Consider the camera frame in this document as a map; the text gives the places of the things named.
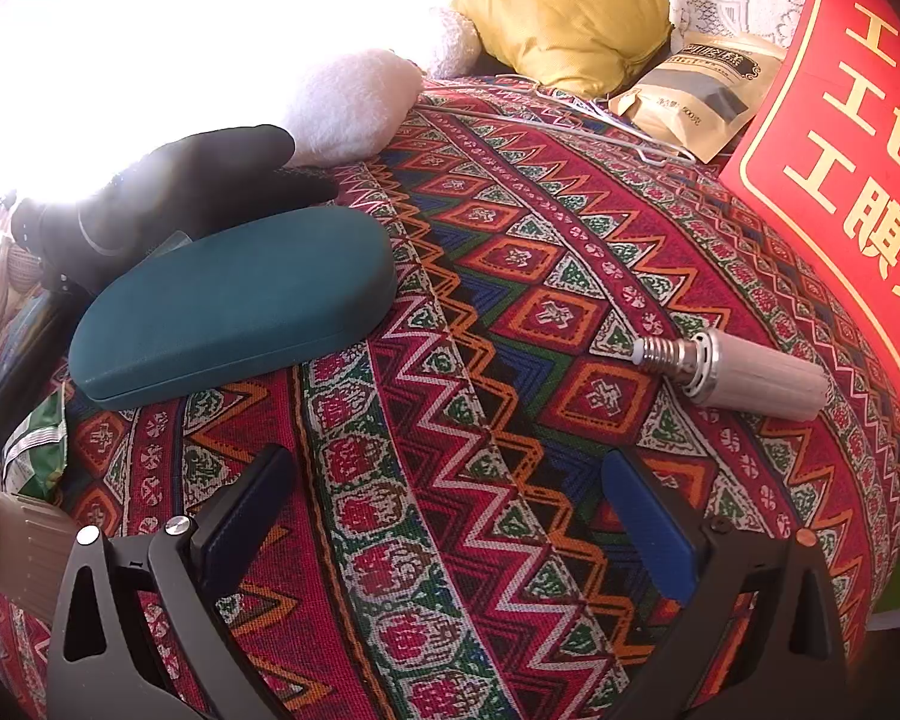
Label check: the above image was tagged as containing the patterned red bed cloth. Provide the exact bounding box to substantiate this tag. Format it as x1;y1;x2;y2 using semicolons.
0;73;900;720

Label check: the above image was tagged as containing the yellow pillow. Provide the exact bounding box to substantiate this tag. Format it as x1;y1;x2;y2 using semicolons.
453;0;671;98

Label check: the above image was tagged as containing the teal glasses case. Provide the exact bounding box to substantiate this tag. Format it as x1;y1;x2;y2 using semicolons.
68;205;398;410

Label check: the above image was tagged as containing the wire clothes hanger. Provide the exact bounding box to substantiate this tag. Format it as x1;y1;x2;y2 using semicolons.
494;73;699;166

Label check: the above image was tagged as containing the beige LED corn bulb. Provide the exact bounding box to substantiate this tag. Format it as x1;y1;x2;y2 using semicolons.
631;328;831;422

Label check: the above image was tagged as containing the red banner with characters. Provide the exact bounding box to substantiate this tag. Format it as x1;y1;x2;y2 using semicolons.
720;0;900;398

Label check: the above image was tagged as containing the large white plush rabbit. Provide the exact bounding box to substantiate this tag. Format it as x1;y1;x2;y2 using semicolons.
284;50;422;167

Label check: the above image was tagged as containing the white fluffy ball pillow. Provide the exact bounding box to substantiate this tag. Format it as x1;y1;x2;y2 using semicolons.
429;10;482;80

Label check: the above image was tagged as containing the kraft paper bag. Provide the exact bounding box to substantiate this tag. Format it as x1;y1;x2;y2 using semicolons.
610;32;785;163

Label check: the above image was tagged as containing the green white snack packet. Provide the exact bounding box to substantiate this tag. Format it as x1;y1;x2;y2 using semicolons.
0;385;68;500

